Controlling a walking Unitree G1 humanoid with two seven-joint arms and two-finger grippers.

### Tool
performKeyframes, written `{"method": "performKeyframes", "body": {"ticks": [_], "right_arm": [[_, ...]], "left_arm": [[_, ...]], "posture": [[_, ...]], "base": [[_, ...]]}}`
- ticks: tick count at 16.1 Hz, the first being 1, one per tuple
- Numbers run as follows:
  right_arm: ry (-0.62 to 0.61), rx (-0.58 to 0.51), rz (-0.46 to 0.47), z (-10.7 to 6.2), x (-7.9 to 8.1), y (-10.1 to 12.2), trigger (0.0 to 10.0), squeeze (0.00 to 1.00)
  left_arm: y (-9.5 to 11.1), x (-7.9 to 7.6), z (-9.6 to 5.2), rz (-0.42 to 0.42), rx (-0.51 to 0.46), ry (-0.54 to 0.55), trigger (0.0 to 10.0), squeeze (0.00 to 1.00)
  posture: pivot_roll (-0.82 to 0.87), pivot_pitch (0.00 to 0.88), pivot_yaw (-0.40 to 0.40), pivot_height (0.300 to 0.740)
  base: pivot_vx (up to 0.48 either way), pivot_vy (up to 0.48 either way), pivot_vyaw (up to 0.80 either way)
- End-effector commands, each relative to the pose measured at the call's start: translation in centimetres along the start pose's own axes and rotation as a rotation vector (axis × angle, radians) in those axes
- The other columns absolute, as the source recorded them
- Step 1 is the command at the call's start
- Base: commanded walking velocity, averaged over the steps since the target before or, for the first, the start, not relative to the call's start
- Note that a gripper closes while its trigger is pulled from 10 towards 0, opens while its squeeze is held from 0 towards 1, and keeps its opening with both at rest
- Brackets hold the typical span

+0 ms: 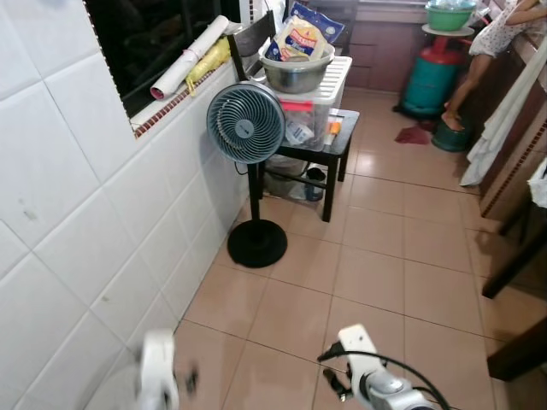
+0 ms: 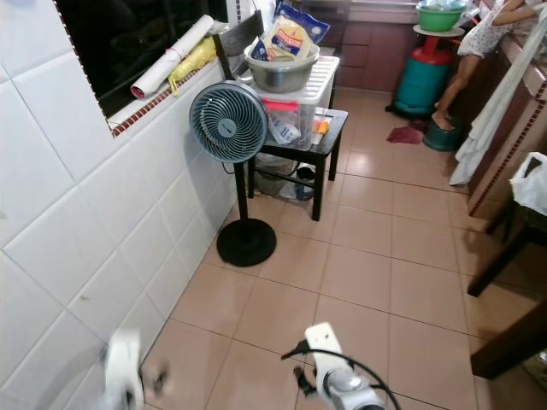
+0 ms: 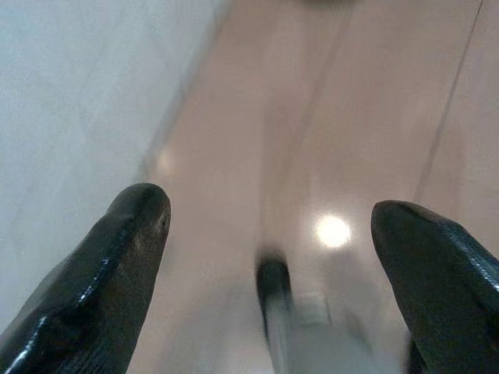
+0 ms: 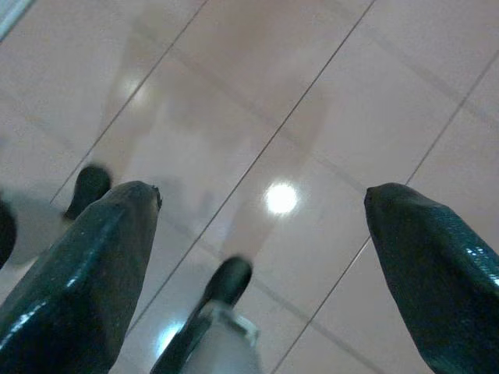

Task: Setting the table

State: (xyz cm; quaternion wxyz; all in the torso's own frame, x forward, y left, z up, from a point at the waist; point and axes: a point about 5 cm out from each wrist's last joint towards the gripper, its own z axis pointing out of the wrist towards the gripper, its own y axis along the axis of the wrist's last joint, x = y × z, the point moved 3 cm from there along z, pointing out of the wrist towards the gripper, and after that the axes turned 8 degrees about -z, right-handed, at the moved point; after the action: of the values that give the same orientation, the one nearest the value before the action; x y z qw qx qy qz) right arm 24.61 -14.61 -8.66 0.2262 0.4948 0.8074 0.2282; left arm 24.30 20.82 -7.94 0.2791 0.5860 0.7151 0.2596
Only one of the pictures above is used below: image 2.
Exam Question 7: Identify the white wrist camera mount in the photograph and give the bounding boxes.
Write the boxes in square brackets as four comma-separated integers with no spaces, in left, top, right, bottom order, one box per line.
[303,322,347,377]
[104,329,144,410]

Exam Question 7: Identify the green plastic stool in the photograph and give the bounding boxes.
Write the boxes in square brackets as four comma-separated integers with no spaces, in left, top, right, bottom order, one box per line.
[423,120,463,154]

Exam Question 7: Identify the red floor cloth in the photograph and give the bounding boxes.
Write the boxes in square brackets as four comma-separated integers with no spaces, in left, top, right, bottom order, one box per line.
[385,125,425,146]

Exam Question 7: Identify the dark wooden table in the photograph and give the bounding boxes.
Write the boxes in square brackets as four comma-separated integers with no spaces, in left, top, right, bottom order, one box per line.
[467,201,547,382]

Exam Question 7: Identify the clear plastic bag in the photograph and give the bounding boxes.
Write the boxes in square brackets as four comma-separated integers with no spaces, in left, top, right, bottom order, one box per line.
[252,154,317,203]

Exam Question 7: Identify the small orange bottle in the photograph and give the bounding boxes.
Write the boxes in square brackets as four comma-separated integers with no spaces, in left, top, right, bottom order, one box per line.
[312,115,332,144]

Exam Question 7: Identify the brown kitchen cabinet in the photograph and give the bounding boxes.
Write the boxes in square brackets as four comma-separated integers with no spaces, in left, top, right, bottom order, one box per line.
[466,34,547,219]

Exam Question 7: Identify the dark window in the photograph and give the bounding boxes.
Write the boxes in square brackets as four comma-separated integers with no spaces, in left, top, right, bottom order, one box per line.
[54,0,233,118]

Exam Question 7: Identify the green plastic basin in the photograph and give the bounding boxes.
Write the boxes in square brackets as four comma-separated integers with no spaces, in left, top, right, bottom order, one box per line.
[415,0,469,33]

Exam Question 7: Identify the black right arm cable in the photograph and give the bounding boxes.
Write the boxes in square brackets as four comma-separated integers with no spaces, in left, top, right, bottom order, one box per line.
[280,341,400,410]

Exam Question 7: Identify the yellow plastic bag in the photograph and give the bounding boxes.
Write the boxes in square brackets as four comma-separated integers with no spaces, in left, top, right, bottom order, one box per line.
[168,38,218,95]

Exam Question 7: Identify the white plastic bag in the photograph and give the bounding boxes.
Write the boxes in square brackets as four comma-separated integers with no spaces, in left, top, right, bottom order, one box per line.
[509,152,547,217]

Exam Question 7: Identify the rolled white paper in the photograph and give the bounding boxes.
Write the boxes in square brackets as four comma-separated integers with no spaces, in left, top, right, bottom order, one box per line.
[131,15,215,101]

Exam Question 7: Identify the large steel mixing bowl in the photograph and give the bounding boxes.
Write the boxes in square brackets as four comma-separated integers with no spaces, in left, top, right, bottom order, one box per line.
[244,41,321,94]

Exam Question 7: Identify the child in patterned dress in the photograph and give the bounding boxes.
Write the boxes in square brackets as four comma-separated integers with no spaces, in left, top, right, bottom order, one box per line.
[432,0,547,132]

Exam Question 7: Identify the grey pedestal fan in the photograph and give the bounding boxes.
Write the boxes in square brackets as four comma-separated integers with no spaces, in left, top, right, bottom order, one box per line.
[190,81,278,267]

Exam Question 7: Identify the clear storage box white lid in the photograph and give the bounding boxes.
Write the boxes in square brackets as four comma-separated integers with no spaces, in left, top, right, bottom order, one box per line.
[261,56,341,153]

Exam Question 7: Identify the white hanging towel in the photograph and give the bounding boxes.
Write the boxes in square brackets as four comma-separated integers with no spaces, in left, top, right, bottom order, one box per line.
[448,7,547,188]

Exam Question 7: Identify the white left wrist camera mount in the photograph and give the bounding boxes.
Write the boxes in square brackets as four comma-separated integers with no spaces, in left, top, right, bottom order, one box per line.
[104,329,144,410]

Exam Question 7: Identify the green gas cylinder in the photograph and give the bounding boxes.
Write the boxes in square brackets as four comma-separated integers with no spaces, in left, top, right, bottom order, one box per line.
[391,36,456,119]

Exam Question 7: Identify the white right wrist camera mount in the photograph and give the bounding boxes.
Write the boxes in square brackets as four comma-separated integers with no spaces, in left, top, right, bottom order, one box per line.
[303,322,347,377]

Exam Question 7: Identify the blue yellow snack bag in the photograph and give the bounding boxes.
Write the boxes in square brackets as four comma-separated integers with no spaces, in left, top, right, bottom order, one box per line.
[250,1,332,62]

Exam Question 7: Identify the black side table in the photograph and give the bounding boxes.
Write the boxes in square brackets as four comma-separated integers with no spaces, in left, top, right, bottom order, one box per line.
[232,108,350,224]

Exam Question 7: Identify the black chair back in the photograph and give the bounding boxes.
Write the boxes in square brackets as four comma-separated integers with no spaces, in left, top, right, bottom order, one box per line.
[212,10,264,83]

